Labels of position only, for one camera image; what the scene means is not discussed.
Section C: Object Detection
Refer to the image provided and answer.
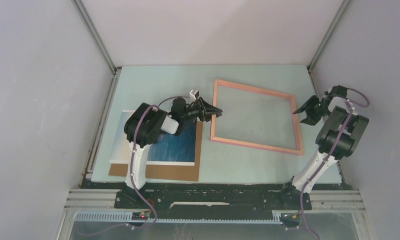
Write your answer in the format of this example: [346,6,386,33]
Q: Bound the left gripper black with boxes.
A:
[180,96,221,122]

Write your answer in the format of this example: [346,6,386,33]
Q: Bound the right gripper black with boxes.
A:
[293,94,331,126]

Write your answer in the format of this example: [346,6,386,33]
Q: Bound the pink wooden picture frame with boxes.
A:
[210,79,304,156]

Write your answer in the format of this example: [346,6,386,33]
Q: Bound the landscape photo print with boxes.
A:
[109,110,197,167]

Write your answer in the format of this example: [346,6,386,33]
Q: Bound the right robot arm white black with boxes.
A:
[278,85,370,209]

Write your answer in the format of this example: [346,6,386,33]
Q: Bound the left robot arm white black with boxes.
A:
[123,96,223,208]

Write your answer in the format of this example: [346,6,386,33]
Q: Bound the brown backing board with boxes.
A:
[109,121,203,182]

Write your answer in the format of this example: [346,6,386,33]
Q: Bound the small circuit board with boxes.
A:
[131,212,150,221]

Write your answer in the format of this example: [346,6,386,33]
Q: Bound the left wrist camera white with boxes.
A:
[189,89,199,102]

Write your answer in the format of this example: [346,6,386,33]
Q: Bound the aluminium frame rails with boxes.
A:
[55,189,372,240]

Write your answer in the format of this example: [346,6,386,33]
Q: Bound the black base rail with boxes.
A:
[114,183,312,221]

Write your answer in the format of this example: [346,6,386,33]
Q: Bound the right corner metal post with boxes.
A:
[307,0,352,74]

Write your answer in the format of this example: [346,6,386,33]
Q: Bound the corner metal post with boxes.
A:
[307,0,352,74]
[71,0,117,75]

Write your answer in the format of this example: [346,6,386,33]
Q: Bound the white cable duct strip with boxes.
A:
[74,211,282,225]

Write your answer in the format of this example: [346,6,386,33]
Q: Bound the left corner metal post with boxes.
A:
[71,0,117,75]

